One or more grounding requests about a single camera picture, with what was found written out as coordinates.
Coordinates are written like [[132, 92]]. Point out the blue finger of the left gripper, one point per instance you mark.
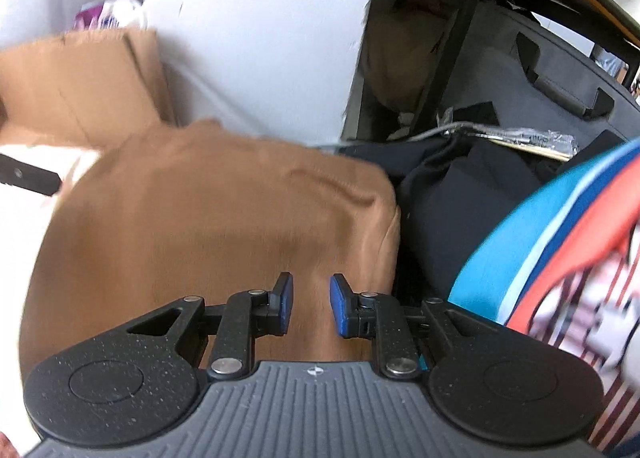
[[28, 177]]

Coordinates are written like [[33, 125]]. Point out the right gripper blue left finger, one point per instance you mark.
[[244, 318]]

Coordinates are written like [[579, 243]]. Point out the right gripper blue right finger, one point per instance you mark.
[[379, 319]]

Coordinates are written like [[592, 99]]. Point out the brown printed t-shirt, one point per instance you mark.
[[201, 211]]

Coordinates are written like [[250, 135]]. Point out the cream bear print bedsheet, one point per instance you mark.
[[25, 217]]

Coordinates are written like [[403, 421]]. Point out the brown cardboard sheet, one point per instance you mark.
[[85, 88]]

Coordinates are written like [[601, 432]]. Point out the black folded garment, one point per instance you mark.
[[453, 191]]

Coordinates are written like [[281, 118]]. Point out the blue cartoon print cloth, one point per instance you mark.
[[563, 268]]

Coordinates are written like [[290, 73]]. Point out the purple white plastic bag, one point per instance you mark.
[[110, 14]]

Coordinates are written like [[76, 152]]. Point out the silver foil packet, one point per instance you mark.
[[547, 144]]

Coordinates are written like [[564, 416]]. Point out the dark grey bag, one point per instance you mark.
[[535, 79]]

